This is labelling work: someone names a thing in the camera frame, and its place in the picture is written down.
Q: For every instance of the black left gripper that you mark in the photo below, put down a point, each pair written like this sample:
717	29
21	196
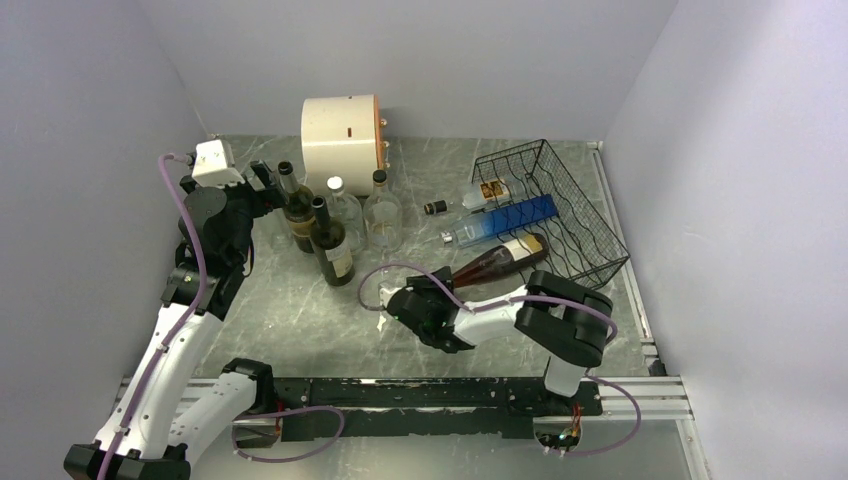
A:
265	199

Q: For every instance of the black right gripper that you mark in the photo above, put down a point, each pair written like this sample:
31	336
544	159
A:
423	283

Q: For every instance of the dark green silver-capped wine bottle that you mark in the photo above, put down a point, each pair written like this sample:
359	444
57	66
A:
297	208

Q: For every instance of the blue clear vodka bottle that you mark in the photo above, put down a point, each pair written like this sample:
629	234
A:
486	225

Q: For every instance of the clear bottle with cork stopper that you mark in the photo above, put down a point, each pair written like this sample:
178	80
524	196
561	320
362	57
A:
383	215

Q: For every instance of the large clear round bottle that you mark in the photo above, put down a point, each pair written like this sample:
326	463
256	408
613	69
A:
348	210

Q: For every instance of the dark wine bottle black cap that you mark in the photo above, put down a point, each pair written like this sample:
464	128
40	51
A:
329	240

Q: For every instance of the clear bottle with black cap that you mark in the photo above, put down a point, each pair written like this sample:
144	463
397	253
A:
476	196

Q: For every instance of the red wine bottle gold foil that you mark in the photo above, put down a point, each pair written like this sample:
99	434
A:
502	261

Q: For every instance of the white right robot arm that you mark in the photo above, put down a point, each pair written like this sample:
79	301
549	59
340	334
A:
571	322

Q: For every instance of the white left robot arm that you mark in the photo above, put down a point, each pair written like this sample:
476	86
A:
146	437

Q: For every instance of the white cylindrical drum appliance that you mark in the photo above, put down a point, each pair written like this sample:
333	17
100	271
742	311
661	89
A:
343	136

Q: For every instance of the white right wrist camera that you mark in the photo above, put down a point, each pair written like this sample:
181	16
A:
385	293

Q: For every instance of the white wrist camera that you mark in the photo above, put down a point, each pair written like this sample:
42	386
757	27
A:
385	293
214	165

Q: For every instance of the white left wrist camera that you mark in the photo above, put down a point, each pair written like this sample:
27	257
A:
214	165

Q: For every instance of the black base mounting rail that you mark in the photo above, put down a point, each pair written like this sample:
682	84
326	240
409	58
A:
354	407

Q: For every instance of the black wire wine rack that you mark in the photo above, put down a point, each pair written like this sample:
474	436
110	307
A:
582	245

